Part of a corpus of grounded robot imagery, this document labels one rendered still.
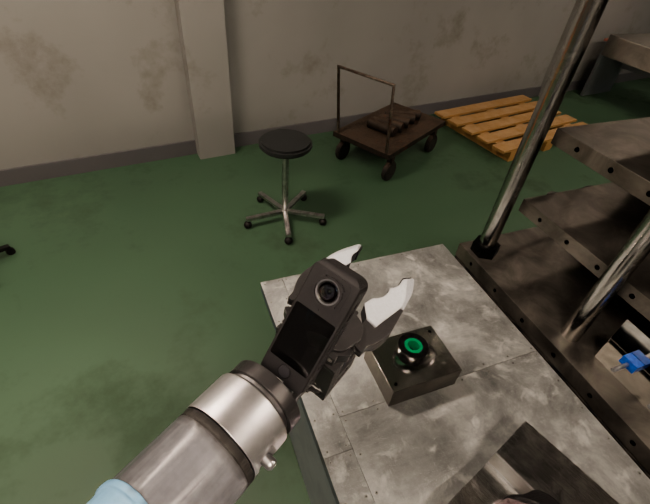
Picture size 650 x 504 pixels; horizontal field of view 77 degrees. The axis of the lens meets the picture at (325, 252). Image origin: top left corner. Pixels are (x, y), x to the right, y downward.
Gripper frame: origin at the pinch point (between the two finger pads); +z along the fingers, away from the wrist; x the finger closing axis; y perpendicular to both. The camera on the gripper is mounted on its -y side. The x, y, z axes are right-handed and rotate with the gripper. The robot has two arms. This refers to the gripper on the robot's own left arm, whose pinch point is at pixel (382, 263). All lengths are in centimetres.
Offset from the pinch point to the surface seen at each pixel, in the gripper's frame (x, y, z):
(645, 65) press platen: 15, -7, 98
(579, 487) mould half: 48, 48, 26
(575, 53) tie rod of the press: 0, -4, 98
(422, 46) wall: -143, 94, 369
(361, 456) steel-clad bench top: 11, 65, 9
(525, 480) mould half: 39, 50, 20
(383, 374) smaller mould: 5, 59, 26
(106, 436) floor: -74, 157, -16
